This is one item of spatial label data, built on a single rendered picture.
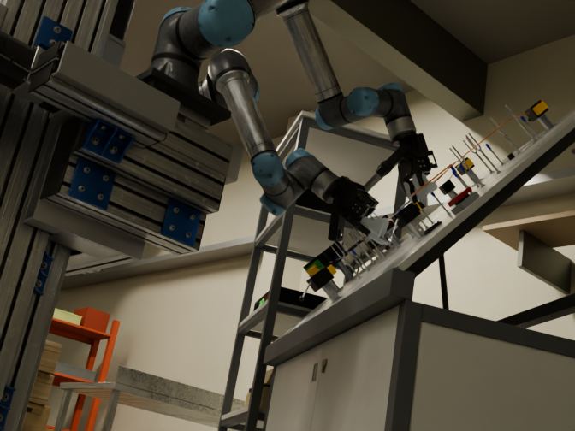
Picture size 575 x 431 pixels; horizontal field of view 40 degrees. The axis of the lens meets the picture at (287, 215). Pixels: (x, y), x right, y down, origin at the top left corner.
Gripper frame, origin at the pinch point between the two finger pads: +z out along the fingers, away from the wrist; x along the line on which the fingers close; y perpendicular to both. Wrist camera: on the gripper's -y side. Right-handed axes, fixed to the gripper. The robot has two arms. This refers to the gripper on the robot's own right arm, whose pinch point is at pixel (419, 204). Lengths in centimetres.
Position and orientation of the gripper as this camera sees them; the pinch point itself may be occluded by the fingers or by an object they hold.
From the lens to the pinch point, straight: 213.1
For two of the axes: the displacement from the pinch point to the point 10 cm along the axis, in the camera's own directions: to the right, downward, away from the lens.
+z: 2.6, 9.3, -2.6
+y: 9.1, -1.5, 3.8
